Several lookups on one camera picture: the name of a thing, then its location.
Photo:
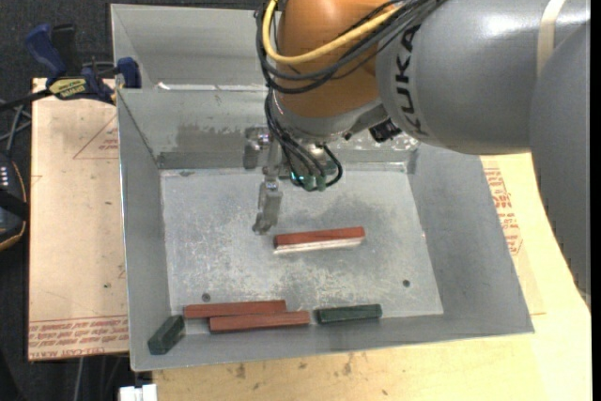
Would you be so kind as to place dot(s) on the grey metal bin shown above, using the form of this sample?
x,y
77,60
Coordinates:
x,y
225,249

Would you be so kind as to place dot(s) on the dark green flat block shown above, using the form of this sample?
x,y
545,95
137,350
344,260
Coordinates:
x,y
165,335
349,313

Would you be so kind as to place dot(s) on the red-brown flat block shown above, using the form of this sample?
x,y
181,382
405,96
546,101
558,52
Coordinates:
x,y
260,322
235,309
319,235

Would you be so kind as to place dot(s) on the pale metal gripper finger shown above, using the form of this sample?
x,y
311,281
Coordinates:
x,y
273,204
260,223

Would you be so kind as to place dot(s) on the brown cardboard board red print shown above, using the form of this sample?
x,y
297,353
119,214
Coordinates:
x,y
70,225

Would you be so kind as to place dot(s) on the black cylinder on white bracket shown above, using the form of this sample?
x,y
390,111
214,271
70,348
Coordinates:
x,y
382,130

